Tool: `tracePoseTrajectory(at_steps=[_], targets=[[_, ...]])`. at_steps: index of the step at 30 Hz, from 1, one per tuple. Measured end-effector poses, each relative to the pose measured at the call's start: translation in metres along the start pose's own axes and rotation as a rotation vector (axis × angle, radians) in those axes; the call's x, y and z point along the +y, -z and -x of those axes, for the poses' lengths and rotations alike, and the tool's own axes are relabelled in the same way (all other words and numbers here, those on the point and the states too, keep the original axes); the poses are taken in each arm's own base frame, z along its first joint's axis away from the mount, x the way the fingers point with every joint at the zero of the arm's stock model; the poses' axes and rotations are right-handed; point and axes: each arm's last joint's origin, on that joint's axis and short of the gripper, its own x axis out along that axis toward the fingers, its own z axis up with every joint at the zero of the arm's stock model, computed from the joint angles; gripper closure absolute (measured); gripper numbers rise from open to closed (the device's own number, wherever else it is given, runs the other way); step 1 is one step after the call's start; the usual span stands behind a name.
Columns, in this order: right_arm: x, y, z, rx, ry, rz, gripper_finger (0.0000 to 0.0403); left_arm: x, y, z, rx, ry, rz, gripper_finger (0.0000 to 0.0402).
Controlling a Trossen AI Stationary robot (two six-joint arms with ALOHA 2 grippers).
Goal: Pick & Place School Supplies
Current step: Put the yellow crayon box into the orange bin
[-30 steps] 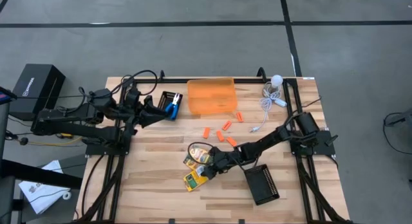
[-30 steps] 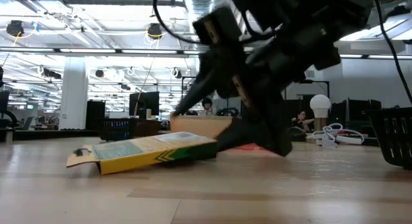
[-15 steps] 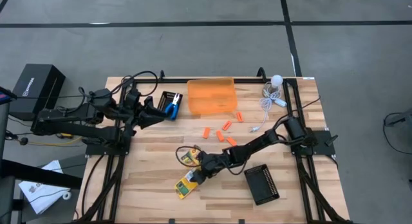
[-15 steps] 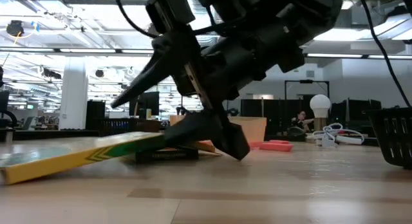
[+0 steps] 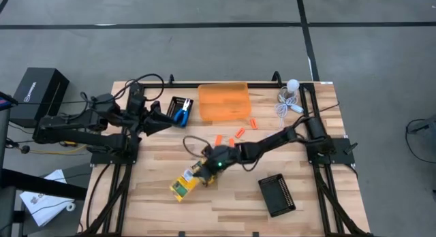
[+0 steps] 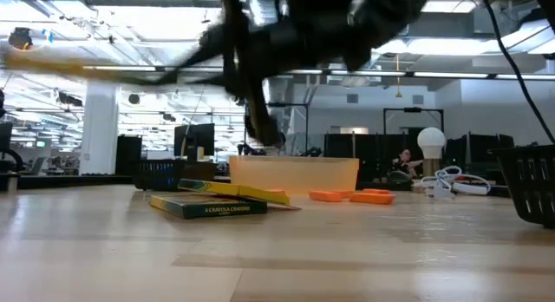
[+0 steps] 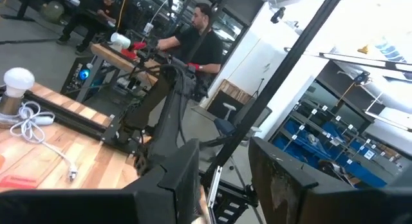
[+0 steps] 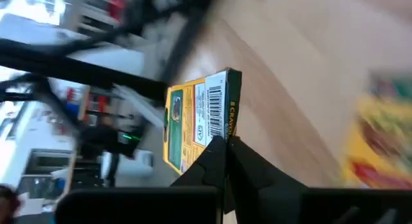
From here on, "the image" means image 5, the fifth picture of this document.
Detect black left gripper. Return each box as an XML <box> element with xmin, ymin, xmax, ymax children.
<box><xmin>128</xmin><ymin>106</ymin><xmax>177</xmax><ymax>136</ymax></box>

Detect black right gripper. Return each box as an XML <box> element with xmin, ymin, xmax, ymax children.
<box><xmin>200</xmin><ymin>145</ymin><xmax>241</xmax><ymax>188</ymax></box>

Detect yellow crayon box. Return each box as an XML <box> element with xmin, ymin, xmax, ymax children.
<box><xmin>190</xmin><ymin>160</ymin><xmax>219</xmax><ymax>187</ymax></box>
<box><xmin>170</xmin><ymin>168</ymin><xmax>202</xmax><ymax>202</ymax></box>

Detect black mesh basket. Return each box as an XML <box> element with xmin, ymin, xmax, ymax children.
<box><xmin>258</xmin><ymin>173</ymin><xmax>296</xmax><ymax>218</ymax></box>
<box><xmin>166</xmin><ymin>95</ymin><xmax>194</xmax><ymax>127</ymax></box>

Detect orange translucent plastic bin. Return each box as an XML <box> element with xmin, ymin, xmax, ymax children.
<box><xmin>198</xmin><ymin>82</ymin><xmax>252</xmax><ymax>123</ymax></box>

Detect black cardboard box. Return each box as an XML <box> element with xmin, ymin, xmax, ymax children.
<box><xmin>9</xmin><ymin>67</ymin><xmax>70</xmax><ymax>129</ymax></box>

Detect white bulb lamp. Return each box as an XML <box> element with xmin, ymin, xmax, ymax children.
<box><xmin>285</xmin><ymin>78</ymin><xmax>300</xmax><ymax>95</ymax></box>

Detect black bench beam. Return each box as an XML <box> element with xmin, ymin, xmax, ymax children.
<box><xmin>0</xmin><ymin>168</ymin><xmax>88</xmax><ymax>201</ymax></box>

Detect white paper sheets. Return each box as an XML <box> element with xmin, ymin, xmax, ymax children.
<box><xmin>19</xmin><ymin>168</ymin><xmax>75</xmax><ymax>227</ymax></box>

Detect dark screen device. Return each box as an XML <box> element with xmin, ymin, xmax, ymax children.
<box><xmin>0</xmin><ymin>91</ymin><xmax>18</xmax><ymax>111</ymax></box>

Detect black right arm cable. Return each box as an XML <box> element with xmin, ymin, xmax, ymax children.
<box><xmin>183</xmin><ymin>134</ymin><xmax>212</xmax><ymax>160</ymax></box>

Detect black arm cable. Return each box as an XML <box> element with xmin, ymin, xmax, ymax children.
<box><xmin>124</xmin><ymin>73</ymin><xmax>165</xmax><ymax>101</ymax></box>
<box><xmin>183</xmin><ymin>134</ymin><xmax>212</xmax><ymax>160</ymax></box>

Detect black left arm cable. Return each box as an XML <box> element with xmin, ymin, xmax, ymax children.
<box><xmin>124</xmin><ymin>73</ymin><xmax>165</xmax><ymax>101</ymax></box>

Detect black aluminium table frame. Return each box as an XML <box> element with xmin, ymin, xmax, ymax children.
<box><xmin>78</xmin><ymin>80</ymin><xmax>374</xmax><ymax>237</ymax></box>

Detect yellow cable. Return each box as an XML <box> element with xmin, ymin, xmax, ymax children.
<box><xmin>29</xmin><ymin>140</ymin><xmax>89</xmax><ymax>155</ymax></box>

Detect white lamp cable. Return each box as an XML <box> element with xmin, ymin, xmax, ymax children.
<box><xmin>275</xmin><ymin>89</ymin><xmax>304</xmax><ymax>129</ymax></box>

